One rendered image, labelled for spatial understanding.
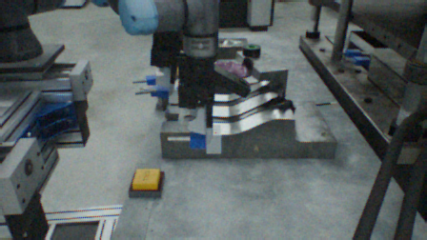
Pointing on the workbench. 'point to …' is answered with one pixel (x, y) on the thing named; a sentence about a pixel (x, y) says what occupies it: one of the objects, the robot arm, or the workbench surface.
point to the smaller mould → (227, 48)
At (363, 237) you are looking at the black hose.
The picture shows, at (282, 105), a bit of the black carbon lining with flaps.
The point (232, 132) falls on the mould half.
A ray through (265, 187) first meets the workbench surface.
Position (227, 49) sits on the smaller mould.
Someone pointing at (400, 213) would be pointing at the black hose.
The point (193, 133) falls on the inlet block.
